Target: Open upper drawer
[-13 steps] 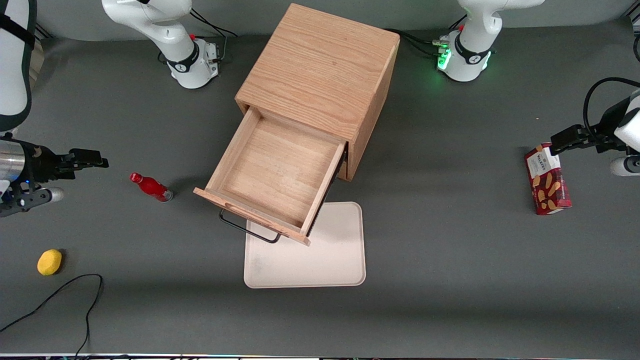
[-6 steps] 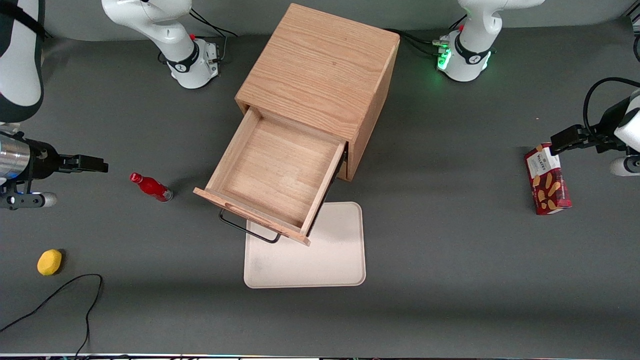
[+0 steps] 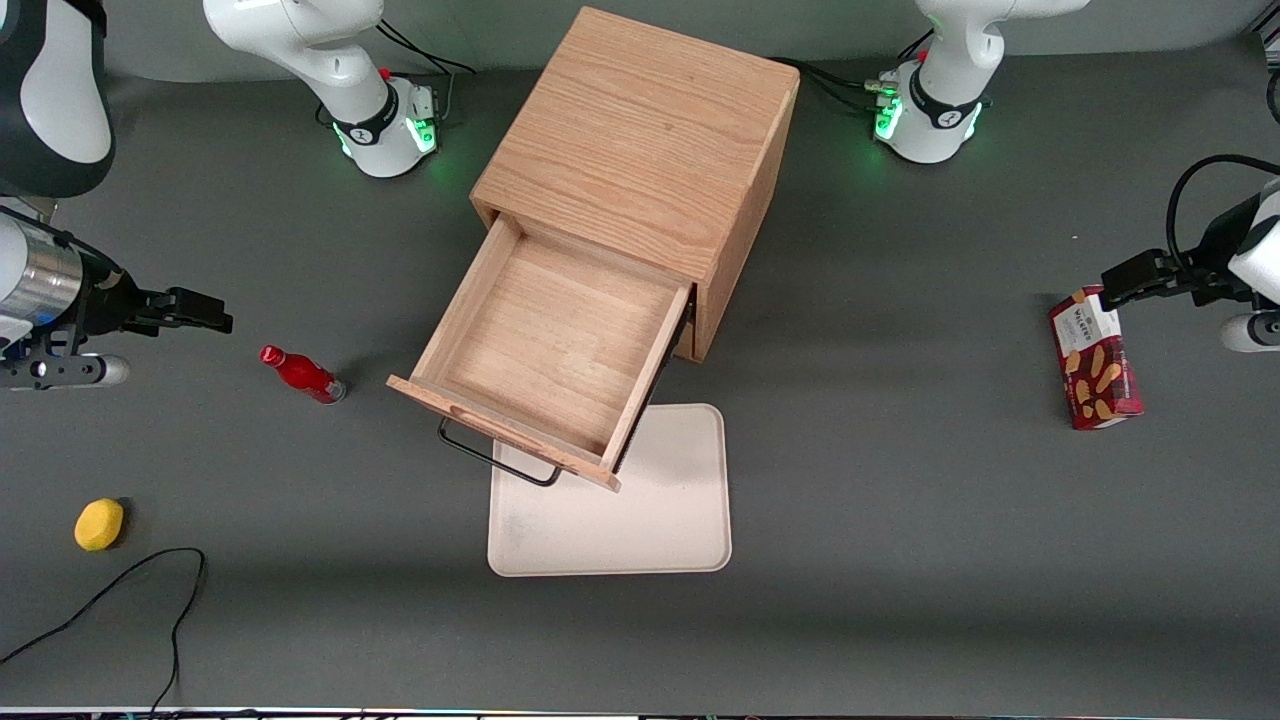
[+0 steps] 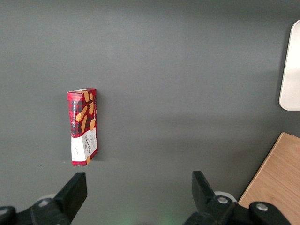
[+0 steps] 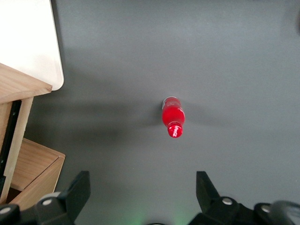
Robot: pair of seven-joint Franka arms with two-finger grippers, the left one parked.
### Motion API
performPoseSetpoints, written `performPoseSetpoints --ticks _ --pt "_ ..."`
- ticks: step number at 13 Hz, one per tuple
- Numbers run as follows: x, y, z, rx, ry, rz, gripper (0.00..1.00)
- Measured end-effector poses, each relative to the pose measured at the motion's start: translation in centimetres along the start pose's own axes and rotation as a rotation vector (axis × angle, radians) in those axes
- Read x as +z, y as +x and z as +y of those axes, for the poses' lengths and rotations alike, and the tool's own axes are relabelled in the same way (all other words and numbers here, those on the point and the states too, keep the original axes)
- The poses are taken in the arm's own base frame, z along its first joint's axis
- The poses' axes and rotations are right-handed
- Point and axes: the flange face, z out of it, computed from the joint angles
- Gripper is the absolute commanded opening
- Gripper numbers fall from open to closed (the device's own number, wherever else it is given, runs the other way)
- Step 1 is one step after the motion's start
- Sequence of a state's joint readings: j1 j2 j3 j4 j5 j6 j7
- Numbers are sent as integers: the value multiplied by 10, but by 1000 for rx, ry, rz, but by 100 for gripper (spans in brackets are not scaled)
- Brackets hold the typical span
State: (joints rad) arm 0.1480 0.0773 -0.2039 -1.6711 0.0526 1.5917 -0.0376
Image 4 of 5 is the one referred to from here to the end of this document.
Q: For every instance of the wooden drawer cabinet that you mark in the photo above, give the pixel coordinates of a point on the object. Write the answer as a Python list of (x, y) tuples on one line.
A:
[(276, 168)]

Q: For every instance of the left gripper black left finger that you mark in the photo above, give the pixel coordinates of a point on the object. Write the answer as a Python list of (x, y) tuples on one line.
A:
[(68, 201)]

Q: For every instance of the red tartan shortbread box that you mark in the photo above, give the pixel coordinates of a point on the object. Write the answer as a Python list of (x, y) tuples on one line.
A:
[(83, 126)]

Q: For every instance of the white rectangular tray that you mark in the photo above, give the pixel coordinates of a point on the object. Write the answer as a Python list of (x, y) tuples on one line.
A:
[(293, 70)]

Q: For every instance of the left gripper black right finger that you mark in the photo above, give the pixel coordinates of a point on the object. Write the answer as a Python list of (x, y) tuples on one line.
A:
[(206, 204)]

